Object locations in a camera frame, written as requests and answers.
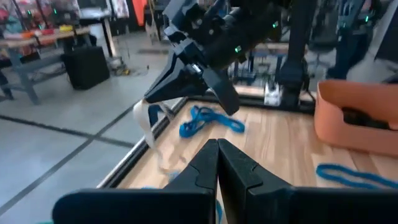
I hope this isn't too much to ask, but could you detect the long black rubber band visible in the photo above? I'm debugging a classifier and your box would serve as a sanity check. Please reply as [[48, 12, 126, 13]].
[[341, 107, 391, 131]]

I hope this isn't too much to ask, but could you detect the floral white hanging cloth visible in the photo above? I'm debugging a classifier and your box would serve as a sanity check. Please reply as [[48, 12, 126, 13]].
[[109, 0, 130, 19]]

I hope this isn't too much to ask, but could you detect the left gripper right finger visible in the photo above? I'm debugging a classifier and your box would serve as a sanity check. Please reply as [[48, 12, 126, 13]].
[[217, 138, 398, 224]]

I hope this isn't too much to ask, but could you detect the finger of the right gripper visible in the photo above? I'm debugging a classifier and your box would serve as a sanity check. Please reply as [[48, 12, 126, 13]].
[[144, 52, 209, 105], [201, 68, 241, 116]]

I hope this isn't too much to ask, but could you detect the blue rubber band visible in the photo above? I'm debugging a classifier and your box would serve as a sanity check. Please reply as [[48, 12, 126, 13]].
[[192, 107, 246, 134], [178, 105, 212, 139], [315, 163, 398, 190]]

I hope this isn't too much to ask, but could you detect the white corner bracket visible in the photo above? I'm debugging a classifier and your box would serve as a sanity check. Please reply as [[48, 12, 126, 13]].
[[263, 83, 282, 107]]

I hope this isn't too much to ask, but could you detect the grey work table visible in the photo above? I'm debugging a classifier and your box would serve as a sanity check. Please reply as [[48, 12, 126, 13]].
[[0, 26, 91, 106]]

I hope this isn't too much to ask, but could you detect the orange plastic basket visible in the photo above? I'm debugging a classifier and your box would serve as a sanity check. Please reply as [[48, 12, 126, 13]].
[[313, 79, 398, 156]]

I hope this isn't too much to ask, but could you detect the beige rubber band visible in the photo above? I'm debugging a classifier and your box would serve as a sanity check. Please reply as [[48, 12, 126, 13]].
[[132, 98, 177, 172]]

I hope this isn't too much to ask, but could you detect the black computer tower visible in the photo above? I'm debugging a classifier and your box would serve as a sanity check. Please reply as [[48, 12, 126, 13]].
[[62, 45, 111, 91]]

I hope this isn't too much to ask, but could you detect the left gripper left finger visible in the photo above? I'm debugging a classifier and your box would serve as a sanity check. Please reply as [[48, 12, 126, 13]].
[[52, 139, 220, 224]]

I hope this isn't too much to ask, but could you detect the orange hanging cloth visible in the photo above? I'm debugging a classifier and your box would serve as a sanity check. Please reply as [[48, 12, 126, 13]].
[[132, 0, 147, 27]]

